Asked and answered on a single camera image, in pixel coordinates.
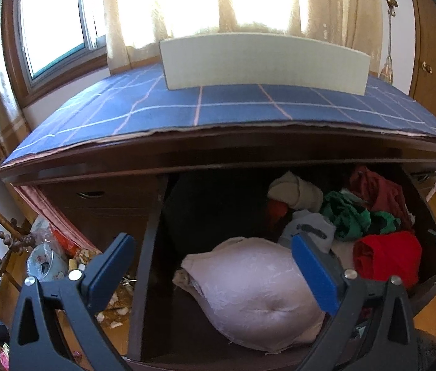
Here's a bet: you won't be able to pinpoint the wooden coat rack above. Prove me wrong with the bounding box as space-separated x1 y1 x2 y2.
0 185 33 275

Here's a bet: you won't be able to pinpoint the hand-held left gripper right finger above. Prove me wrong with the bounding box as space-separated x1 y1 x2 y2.
291 234 421 371

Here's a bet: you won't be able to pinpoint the white plastic bag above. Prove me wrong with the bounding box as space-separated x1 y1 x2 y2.
28 214 54 246

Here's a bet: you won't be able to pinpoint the scattered paper scraps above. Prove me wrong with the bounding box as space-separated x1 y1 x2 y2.
67 247 141 329

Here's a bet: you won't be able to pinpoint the curtain tieback tassel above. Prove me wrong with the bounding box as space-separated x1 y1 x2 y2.
380 17 394 83

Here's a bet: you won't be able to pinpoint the cream cloth bundle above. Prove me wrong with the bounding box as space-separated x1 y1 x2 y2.
267 171 324 211

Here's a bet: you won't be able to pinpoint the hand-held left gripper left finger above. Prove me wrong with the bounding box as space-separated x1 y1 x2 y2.
9 233 137 371

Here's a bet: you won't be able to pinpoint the small trash bin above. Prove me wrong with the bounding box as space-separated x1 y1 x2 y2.
26 243 69 283

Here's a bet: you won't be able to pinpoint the blue checked tablecloth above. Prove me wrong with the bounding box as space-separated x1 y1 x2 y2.
0 64 436 171

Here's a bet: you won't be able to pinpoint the wooden drawer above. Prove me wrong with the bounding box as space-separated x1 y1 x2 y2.
129 164 436 371

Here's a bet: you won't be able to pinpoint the dark red knit underwear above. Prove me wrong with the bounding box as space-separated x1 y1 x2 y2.
349 165 416 232

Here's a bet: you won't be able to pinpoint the pink patterned cloth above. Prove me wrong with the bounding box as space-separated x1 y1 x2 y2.
15 185 98 248

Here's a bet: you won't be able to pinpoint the pink bra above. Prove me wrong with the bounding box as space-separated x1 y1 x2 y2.
173 237 327 354

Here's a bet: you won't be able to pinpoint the black cloth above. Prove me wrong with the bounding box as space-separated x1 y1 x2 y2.
164 174 276 252

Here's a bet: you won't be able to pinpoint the grey white underwear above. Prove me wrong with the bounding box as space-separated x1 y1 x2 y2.
278 209 336 256

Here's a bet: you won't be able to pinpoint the red plastic bag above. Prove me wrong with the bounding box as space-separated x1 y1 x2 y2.
50 227 95 258

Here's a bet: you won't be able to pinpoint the white cardboard box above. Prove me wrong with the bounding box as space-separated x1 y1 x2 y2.
159 33 371 96

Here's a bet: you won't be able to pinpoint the wooden framed window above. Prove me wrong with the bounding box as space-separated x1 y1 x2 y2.
1 0 112 107

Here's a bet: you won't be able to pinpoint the orange cloth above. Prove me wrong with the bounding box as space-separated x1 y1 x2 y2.
268 201 290 221

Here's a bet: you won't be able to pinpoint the dark wooden desk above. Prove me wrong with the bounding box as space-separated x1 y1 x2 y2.
0 122 436 356

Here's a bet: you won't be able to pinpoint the bright red underwear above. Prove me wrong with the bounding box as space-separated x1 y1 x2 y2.
353 231 423 288

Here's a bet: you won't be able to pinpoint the closed desk drawer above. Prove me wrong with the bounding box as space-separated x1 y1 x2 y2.
42 183 162 211
59 209 153 275

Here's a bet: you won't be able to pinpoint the green black underwear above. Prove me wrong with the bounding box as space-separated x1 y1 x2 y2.
320 189 401 240

